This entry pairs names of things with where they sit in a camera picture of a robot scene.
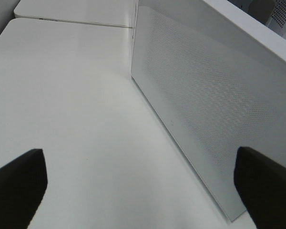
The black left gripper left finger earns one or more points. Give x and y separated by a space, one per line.
23 182

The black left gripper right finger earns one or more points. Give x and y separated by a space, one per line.
261 185

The white microwave door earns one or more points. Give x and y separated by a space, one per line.
216 78

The white microwave oven body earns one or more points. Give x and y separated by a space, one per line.
271 13

